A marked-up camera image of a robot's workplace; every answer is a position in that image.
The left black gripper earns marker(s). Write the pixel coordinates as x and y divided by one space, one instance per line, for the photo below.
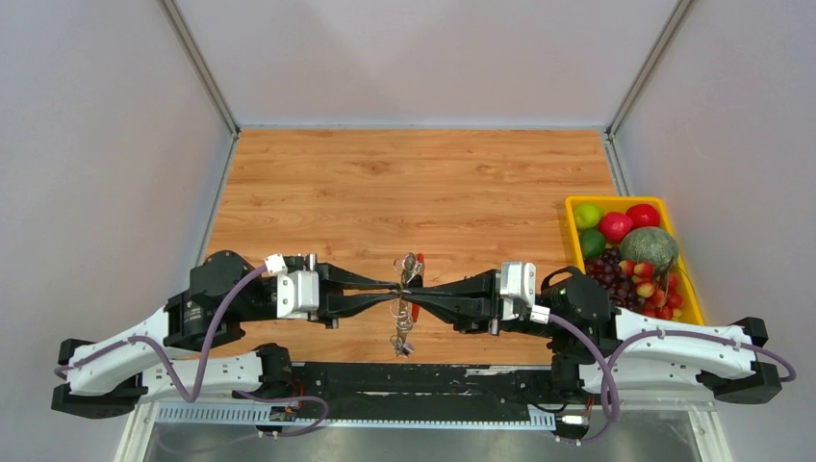
334 281

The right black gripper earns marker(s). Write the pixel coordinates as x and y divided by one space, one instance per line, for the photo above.
478 313

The red handled metal key organizer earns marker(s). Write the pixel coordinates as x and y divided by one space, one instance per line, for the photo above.
405 314

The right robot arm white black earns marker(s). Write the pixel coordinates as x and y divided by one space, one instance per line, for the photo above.
600 348

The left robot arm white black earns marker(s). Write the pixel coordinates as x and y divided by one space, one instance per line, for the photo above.
170 354

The dark green lime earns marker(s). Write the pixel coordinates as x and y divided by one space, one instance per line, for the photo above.
592 243

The purple grape bunch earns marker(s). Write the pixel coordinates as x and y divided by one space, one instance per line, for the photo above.
615 276

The light green apple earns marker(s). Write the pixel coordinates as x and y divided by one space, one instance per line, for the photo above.
587 216

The red apple left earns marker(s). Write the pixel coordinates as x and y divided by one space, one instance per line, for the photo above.
614 226

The red apple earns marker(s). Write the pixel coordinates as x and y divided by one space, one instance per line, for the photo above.
614 226
643 215

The green netted melon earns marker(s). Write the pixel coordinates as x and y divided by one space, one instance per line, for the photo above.
650 245

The small red peaches cluster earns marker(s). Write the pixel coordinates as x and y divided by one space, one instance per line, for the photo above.
642 289

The red apple right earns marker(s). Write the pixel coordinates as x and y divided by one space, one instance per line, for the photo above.
643 215

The yellow plastic fruit bin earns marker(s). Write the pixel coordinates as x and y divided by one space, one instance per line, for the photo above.
609 203

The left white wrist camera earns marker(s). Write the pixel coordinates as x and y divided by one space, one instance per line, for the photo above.
296 286

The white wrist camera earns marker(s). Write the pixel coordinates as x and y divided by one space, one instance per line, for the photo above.
517 294
296 286

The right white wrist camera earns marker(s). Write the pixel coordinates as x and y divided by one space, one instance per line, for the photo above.
517 294

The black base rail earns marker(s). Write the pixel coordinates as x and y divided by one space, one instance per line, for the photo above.
416 392

